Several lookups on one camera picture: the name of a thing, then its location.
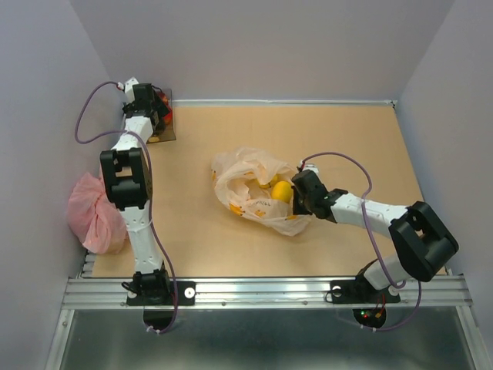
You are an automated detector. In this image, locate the dark red apple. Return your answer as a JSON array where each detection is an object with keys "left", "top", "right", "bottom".
[{"left": 158, "top": 92, "right": 169, "bottom": 106}]

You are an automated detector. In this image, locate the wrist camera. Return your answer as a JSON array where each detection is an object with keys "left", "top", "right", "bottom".
[
  {"left": 297, "top": 162, "right": 319, "bottom": 174},
  {"left": 116, "top": 77, "right": 139, "bottom": 102}
]

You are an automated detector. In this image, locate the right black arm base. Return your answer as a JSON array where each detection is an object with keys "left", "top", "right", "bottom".
[{"left": 324, "top": 264, "right": 401, "bottom": 304}]

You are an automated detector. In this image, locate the yellow lemon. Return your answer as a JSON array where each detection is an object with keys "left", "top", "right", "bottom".
[
  {"left": 270, "top": 180, "right": 293, "bottom": 204},
  {"left": 257, "top": 174, "right": 279, "bottom": 189}
]

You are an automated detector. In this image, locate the pink plastic bag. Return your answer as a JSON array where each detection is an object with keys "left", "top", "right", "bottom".
[{"left": 67, "top": 173, "right": 127, "bottom": 254}]

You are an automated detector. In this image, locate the aluminium front rail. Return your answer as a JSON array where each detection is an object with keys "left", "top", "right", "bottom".
[{"left": 62, "top": 275, "right": 473, "bottom": 311}]

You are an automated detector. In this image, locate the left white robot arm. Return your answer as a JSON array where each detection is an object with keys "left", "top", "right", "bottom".
[{"left": 99, "top": 77, "right": 172, "bottom": 305}]

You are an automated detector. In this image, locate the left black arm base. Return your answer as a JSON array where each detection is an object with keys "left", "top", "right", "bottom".
[{"left": 121, "top": 270, "right": 196, "bottom": 307}]

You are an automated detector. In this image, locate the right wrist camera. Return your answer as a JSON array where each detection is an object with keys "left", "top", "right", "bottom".
[{"left": 297, "top": 162, "right": 319, "bottom": 174}]

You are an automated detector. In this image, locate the bright red round fruit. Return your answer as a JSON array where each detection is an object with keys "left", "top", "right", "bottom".
[{"left": 163, "top": 109, "right": 173, "bottom": 126}]

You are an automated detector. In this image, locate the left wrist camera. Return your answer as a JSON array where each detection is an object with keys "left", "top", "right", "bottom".
[{"left": 116, "top": 77, "right": 139, "bottom": 102}]

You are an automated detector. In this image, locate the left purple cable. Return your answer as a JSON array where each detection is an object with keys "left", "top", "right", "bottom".
[{"left": 74, "top": 80, "right": 180, "bottom": 335}]

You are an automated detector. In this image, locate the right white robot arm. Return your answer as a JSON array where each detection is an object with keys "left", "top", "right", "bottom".
[{"left": 292, "top": 170, "right": 459, "bottom": 301}]

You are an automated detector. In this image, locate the transparent grey plastic box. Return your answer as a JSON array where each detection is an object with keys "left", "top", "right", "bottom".
[{"left": 147, "top": 86, "right": 176, "bottom": 144}]

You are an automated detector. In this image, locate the translucent printed plastic bag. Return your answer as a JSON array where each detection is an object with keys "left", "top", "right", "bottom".
[{"left": 211, "top": 147, "right": 310, "bottom": 237}]

